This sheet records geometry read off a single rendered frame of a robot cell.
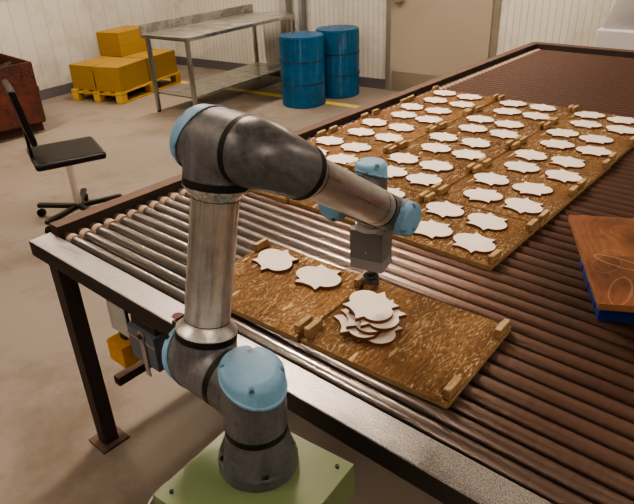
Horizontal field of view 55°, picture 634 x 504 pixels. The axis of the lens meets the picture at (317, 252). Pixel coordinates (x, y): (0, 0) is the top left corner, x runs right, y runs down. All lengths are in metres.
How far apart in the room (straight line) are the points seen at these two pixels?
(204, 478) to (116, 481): 1.41
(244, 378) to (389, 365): 0.50
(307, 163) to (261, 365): 0.36
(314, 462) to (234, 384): 0.26
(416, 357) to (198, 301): 0.61
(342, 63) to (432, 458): 6.34
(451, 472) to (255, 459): 0.39
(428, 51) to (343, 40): 0.99
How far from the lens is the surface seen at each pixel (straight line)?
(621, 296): 1.64
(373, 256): 1.45
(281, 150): 0.93
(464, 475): 1.27
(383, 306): 1.56
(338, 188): 1.04
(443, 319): 1.63
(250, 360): 1.09
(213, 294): 1.09
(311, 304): 1.67
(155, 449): 2.68
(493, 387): 1.47
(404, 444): 1.31
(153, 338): 1.81
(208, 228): 1.04
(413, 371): 1.45
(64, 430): 2.90
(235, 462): 1.16
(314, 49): 6.96
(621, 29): 6.09
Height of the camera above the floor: 1.86
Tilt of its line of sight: 29 degrees down
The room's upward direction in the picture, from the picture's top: 2 degrees counter-clockwise
